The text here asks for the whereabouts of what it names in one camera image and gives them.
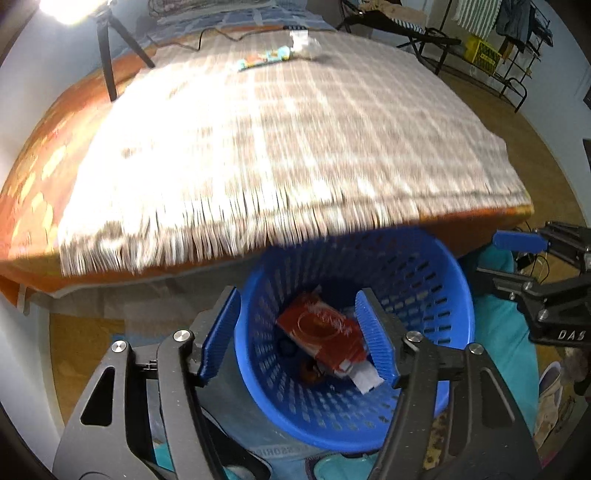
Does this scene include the red paper box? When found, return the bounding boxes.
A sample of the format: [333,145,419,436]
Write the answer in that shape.
[276,292,384,395]

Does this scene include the clear plastic wrapper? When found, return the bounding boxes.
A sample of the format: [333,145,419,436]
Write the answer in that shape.
[290,30,322,60]

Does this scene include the teal orange candy wrapper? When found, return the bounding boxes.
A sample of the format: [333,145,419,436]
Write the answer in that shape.
[238,45,291,71]

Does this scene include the teal cloth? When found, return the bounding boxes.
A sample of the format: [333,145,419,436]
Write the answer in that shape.
[473,244,541,432]

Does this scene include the blue plastic laundry basket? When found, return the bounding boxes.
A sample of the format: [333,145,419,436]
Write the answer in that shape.
[235,227,475,453]

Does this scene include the yellow crate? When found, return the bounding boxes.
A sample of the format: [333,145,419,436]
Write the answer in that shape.
[464,36,501,76]

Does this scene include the beige plaid fringed blanket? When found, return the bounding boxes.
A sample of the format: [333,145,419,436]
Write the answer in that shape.
[55,29,530,278]

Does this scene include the black metal drying rack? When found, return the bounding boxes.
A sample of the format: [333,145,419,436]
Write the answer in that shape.
[437,1,553,112]

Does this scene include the white striped towel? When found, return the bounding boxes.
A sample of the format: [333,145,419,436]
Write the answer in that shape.
[453,0,502,39]

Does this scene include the orange patterned mattress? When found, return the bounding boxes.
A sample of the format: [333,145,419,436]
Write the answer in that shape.
[0,25,535,308]

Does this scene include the tan clothes on chair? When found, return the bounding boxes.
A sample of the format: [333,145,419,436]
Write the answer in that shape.
[360,0,428,27]

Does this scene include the black folding chair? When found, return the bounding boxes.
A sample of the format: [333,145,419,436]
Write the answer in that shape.
[337,0,462,75]

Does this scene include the blue checkered bed sheet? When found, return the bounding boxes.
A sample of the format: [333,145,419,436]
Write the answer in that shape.
[137,1,334,40]

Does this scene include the black tripod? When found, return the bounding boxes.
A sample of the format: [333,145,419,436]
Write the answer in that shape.
[94,8,157,103]

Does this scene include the black power cable with remote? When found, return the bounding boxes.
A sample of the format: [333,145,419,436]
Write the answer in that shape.
[147,25,339,52]

